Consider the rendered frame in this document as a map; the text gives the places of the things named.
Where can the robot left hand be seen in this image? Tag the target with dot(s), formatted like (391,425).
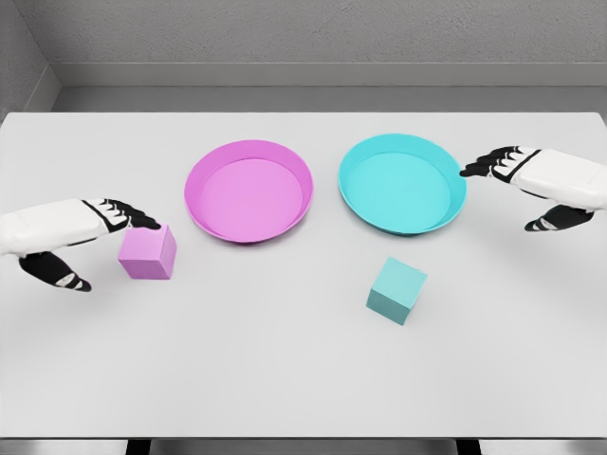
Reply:
(52,226)

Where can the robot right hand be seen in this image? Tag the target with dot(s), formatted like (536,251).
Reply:
(557,176)

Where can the pink cube block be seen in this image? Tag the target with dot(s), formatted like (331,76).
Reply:
(147,253)

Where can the cyan plate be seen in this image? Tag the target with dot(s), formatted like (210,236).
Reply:
(402,184)

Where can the teal cube block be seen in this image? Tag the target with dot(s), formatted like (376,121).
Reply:
(396,291)

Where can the pink plate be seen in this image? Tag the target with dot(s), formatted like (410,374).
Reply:
(249,191)

